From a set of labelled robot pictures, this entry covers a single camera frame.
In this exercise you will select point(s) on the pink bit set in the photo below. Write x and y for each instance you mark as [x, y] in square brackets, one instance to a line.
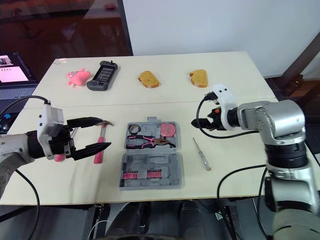
[153, 174]
[128, 176]

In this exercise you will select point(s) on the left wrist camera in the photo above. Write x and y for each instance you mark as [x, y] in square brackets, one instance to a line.
[46, 120]

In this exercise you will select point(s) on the grey tool case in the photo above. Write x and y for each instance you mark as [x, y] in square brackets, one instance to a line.
[152, 160]

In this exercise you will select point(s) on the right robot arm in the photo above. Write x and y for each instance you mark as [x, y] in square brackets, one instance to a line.
[282, 125]

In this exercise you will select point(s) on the toy bread slice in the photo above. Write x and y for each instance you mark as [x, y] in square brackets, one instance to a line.
[199, 78]
[148, 78]

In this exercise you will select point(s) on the pink and black pliers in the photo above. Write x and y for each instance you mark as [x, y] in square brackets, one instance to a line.
[147, 141]

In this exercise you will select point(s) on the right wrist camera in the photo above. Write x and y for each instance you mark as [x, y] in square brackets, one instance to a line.
[225, 96]

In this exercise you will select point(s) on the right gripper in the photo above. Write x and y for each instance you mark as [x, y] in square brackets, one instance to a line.
[215, 121]

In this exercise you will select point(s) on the pink tape measure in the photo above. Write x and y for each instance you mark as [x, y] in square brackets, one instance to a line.
[167, 130]

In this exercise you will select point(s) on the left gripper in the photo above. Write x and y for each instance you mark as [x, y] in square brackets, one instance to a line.
[60, 142]

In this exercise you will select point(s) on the grey and black game controller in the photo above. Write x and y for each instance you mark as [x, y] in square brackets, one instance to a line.
[102, 75]

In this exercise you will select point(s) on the computer screen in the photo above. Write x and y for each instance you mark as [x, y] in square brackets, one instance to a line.
[13, 70]

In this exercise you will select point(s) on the pink plush toy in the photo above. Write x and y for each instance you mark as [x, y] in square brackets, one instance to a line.
[76, 77]

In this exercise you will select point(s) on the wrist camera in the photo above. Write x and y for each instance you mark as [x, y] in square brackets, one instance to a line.
[46, 120]
[225, 96]

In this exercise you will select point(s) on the black tape roll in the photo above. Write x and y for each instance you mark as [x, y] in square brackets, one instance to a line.
[130, 129]

